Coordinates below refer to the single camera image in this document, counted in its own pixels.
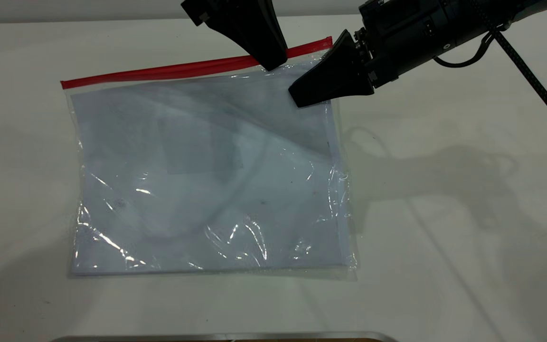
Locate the black braided cable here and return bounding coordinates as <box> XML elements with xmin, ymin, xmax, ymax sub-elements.
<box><xmin>471</xmin><ymin>0</ymin><xmax>547</xmax><ymax>142</ymax></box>

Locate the thin black looped cable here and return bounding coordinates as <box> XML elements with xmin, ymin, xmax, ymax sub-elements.
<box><xmin>433</xmin><ymin>31</ymin><xmax>511</xmax><ymax>68</ymax></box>

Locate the clear plastic zip bag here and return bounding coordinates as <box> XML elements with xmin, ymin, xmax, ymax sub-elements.
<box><xmin>60</xmin><ymin>37</ymin><xmax>358</xmax><ymax>281</ymax></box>

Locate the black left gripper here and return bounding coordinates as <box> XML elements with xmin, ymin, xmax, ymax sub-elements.
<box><xmin>181</xmin><ymin>0</ymin><xmax>289</xmax><ymax>71</ymax></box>

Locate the silver metal frame edge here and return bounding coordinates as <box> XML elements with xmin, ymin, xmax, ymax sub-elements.
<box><xmin>50</xmin><ymin>331</ymin><xmax>400</xmax><ymax>342</ymax></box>

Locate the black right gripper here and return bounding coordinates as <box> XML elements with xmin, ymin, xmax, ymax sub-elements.
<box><xmin>289</xmin><ymin>0</ymin><xmax>490</xmax><ymax>108</ymax></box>

